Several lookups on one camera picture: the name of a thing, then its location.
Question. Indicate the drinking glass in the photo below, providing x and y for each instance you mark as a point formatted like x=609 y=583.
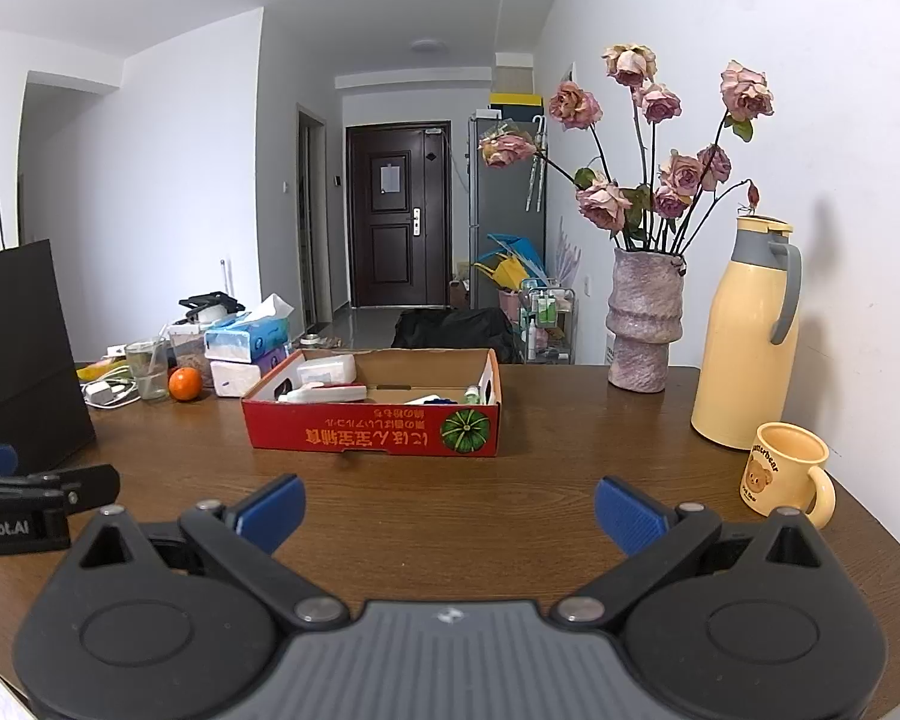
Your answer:
x=148 y=375

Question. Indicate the red cardboard box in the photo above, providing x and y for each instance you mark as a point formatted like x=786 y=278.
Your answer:
x=360 y=435

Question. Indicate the orange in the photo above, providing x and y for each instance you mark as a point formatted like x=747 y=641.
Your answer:
x=185 y=384

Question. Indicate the clear food jar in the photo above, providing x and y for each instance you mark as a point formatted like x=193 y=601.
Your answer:
x=191 y=356

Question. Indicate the lavender wall decoration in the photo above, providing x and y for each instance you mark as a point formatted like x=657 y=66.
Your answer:
x=570 y=255

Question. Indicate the bouquet of dried pink roses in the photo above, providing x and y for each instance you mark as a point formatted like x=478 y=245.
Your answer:
x=607 y=202

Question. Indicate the dark brown entrance door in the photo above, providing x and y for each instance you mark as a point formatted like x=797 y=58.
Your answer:
x=397 y=255

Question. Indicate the black white device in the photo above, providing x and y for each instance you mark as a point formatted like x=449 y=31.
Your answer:
x=210 y=307

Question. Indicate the clear hanging umbrella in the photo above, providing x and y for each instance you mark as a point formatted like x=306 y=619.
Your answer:
x=536 y=180

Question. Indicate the round ceiling lamp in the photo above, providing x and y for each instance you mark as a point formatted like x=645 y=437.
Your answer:
x=430 y=46

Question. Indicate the white red lint brush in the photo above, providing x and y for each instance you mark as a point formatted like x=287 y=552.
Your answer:
x=330 y=392

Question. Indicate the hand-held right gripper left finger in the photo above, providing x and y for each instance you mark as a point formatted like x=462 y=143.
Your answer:
x=274 y=510

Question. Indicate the white small bottle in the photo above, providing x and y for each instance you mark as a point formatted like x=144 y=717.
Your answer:
x=326 y=370

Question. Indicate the beige cardboard box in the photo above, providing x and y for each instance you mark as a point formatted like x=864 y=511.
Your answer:
x=514 y=75

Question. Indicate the purple tissue pack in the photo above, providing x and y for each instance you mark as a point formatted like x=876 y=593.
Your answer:
x=274 y=360

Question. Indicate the white pole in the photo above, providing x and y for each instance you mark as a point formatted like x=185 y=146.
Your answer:
x=226 y=276

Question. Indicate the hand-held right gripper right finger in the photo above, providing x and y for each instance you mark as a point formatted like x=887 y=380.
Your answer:
x=626 y=514

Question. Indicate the white wall picture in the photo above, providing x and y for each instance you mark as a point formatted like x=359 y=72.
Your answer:
x=568 y=73

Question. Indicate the blue yellow plastic toy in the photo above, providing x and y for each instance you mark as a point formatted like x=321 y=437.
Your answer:
x=510 y=262

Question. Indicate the grey refrigerator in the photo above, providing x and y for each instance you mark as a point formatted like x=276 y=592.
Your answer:
x=506 y=217

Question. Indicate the blue tissue box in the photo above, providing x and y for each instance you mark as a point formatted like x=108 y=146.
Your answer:
x=247 y=337

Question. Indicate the black paper bag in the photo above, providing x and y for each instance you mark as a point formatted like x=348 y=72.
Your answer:
x=22 y=352

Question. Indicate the white paper on door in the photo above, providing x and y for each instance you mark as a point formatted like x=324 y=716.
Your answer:
x=390 y=176

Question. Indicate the white spray bottle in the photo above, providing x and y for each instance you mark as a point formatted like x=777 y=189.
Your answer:
x=431 y=399

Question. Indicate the black duffel bag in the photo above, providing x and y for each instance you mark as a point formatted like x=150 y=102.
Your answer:
x=450 y=330

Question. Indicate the cream thermos jug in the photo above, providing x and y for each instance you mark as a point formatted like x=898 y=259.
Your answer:
x=742 y=360

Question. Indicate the pink bin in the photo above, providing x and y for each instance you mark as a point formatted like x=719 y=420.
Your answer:
x=510 y=306

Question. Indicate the yellow black box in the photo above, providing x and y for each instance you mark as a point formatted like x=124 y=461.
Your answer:
x=516 y=103

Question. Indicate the cream bear mug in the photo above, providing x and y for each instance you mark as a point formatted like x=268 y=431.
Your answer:
x=784 y=472

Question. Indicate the pink textured vase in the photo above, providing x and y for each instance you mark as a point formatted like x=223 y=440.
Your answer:
x=645 y=322

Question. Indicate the banana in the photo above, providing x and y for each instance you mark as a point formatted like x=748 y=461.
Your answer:
x=101 y=371

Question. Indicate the white tissue pack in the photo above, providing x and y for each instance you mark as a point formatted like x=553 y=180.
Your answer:
x=232 y=379

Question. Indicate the side door frame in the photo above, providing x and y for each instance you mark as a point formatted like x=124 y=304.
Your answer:
x=311 y=225

